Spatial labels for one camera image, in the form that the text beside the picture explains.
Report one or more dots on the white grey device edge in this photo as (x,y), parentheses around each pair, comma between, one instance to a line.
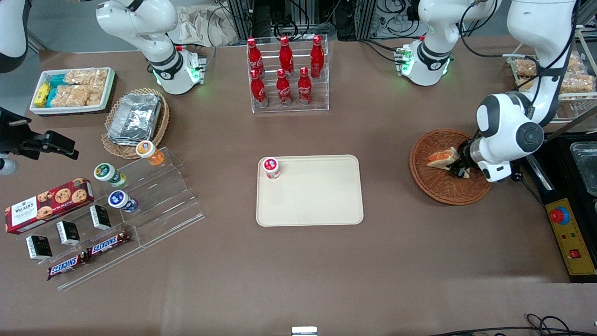
(304,331)

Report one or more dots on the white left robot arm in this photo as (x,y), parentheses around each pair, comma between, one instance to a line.
(508,126)

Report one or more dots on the red cola bottle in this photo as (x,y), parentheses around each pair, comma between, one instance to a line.
(317,56)
(304,88)
(283,91)
(254,56)
(259,91)
(286,53)

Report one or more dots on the brown round wicker basket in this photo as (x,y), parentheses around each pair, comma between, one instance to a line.
(443,186)

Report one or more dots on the triangular sandwich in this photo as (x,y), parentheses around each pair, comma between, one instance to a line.
(442,158)

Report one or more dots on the teal snack packet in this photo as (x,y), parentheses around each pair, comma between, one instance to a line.
(52,97)
(58,80)

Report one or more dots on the clear acrylic step display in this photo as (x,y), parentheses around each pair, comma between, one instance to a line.
(163,205)

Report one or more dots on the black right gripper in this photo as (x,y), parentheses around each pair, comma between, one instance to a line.
(14,136)

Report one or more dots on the cream plastic serving tray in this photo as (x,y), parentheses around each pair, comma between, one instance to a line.
(312,196)

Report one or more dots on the aluminium foil tray stack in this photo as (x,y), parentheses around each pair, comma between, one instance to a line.
(135,116)

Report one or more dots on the green lid yogurt cup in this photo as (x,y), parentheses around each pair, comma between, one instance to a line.
(106,172)

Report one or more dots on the blue lid yogurt cup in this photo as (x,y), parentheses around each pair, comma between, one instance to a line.
(119,199)

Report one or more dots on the white rectangular snack bin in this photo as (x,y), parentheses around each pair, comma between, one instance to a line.
(70,110)

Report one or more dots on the yellow snack packet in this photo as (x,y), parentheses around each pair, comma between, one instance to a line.
(42,94)

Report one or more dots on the clear glass appliance tray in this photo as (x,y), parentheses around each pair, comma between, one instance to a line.
(585,168)

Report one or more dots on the black countertop appliance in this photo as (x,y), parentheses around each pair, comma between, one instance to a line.
(559,154)

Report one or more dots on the red Walkers cookie box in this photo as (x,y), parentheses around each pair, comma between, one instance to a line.
(46,205)

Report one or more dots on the crumpled brown paper bag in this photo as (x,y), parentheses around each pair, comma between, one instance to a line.
(200,25)

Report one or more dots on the light woven wicker basket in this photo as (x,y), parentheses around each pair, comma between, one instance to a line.
(156,135)

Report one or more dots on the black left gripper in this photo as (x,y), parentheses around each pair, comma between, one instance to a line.
(463,154)

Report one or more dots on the clear puffed rice snack bag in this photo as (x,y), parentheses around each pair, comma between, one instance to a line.
(99,80)
(72,95)
(78,77)

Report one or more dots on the small black box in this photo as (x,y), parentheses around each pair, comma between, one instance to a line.
(68,232)
(100,217)
(39,247)

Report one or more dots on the packaged rice cracker bag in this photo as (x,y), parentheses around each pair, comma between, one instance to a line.
(577,63)
(578,84)
(523,67)

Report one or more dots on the Snickers chocolate bar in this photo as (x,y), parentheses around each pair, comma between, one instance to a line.
(108,242)
(67,266)

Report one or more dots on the clear acrylic bottle rack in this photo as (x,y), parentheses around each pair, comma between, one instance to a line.
(289,110)

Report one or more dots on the yellow emergency stop control box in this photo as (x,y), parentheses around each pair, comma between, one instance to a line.
(576,238)

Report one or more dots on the red lid yogurt cup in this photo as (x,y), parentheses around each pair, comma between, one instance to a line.
(271,167)

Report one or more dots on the orange lid yogurt cup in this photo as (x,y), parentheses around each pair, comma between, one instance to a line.
(147,150)

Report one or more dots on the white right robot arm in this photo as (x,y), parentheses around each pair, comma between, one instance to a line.
(158,56)

